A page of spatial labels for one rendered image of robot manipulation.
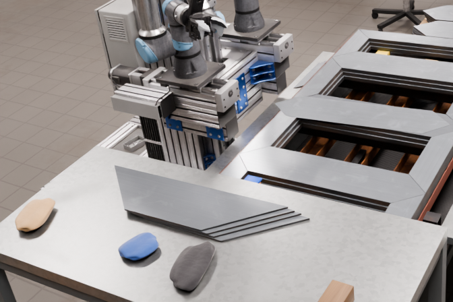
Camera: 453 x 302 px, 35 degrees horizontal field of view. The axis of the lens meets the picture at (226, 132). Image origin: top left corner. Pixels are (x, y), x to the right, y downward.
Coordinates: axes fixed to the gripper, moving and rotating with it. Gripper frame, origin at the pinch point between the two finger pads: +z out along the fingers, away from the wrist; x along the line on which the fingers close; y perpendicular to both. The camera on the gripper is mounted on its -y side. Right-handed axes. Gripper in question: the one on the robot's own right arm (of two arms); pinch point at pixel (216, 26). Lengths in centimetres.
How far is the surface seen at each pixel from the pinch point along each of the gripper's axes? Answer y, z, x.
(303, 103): 52, -23, -56
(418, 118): 48, 19, -81
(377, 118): 50, 8, -69
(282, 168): 56, 11, -21
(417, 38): 41, -36, -133
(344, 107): 50, -8, -66
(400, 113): 49, 11, -79
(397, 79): 48, -14, -100
